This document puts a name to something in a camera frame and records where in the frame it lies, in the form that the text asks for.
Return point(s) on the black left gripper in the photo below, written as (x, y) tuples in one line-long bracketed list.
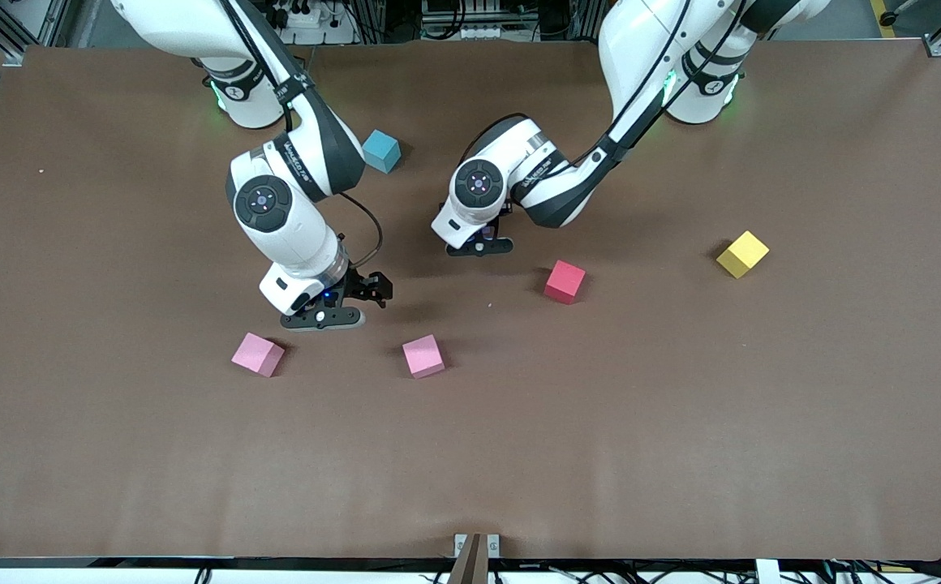
[(506, 207)]

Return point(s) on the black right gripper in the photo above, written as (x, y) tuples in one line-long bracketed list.
[(359, 285)]

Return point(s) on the pink foam block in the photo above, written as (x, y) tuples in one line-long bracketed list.
[(423, 356), (256, 354)]

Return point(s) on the red foam block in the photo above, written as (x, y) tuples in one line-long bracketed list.
[(564, 281)]

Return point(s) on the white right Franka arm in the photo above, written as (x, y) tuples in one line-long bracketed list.
[(292, 235)]

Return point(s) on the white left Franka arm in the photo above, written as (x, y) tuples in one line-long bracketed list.
[(641, 49)]

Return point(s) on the blue foam block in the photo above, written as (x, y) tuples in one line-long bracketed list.
[(383, 152)]

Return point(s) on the grey metal equipment rack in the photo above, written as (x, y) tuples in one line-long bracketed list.
[(479, 28)]

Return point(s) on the yellow foam block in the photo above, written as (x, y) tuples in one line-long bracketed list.
[(742, 254)]

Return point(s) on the white power strip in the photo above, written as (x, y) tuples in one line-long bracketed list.
[(308, 31)]

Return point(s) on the white table leg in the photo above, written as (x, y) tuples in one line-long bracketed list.
[(762, 572)]

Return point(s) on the black caster wheel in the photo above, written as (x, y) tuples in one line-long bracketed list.
[(891, 16)]

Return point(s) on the small silver metal bracket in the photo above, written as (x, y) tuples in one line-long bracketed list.
[(460, 545), (493, 545)]

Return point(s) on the brown wooden post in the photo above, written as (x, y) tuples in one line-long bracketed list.
[(470, 568)]

